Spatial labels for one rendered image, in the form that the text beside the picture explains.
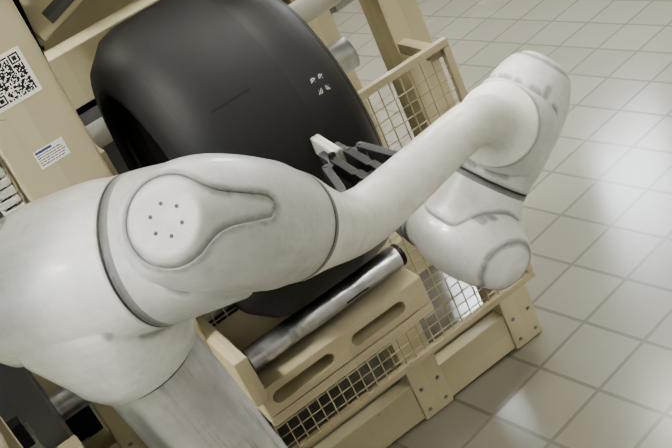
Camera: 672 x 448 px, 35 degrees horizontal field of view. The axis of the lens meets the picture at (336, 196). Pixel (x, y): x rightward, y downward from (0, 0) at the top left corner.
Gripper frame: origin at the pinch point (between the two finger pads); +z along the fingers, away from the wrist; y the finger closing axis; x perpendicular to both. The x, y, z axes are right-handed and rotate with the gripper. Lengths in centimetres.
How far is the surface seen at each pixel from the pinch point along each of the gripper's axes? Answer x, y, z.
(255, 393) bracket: 37.4, 25.3, 6.8
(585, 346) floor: 132, -68, 47
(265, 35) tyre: -13.9, -3.3, 15.3
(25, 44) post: -26.7, 27.6, 27.5
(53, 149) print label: -10.9, 32.0, 25.1
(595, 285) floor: 134, -88, 63
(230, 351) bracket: 31.0, 24.8, 11.8
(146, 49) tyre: -17.6, 12.2, 24.8
